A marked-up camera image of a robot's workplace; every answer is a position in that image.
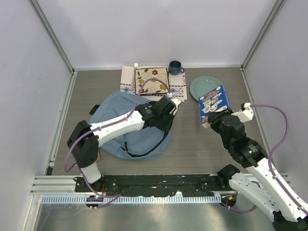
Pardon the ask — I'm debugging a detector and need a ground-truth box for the light blue fabric backpack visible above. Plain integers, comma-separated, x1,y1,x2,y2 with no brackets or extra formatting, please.
90,91,172,160

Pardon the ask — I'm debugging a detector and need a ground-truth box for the dark blue cartoon book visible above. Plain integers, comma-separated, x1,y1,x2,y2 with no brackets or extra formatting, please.
198,85,230,128

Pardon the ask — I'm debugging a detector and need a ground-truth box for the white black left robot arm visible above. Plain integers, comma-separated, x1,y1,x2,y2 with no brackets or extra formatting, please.
67,92,181,192

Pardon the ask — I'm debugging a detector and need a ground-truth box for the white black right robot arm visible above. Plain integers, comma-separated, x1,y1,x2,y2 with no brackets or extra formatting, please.
208,108,308,231

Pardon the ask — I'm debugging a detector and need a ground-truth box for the square floral ceramic plate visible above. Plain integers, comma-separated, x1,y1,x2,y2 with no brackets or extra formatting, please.
134,67,169,95

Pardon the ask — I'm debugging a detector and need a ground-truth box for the dark blue ceramic mug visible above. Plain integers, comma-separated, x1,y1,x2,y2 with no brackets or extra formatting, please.
168,60,185,76

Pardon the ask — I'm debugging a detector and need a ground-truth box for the round teal ceramic plate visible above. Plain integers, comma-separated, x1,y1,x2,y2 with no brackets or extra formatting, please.
190,76,224,101

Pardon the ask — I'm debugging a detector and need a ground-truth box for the tan leather wallet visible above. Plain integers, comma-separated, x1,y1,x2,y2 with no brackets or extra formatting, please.
97,149,101,161

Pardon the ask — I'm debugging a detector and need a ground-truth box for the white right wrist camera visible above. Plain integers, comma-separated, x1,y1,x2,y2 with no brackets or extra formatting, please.
232,103,254,123

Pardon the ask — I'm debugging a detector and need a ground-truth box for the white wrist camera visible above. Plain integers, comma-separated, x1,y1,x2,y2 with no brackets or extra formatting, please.
167,93,181,116
232,103,254,123

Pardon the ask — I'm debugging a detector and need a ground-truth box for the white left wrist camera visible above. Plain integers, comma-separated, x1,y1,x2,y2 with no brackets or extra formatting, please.
167,93,181,116

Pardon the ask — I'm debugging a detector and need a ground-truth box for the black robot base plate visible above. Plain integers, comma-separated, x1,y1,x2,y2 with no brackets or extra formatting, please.
75,173,241,197

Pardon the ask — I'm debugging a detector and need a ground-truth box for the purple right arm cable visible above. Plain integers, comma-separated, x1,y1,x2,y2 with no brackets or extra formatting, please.
220,103,308,216

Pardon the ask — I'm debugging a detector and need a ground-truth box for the white slotted cable duct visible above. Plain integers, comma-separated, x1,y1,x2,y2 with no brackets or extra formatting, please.
41,193,221,205

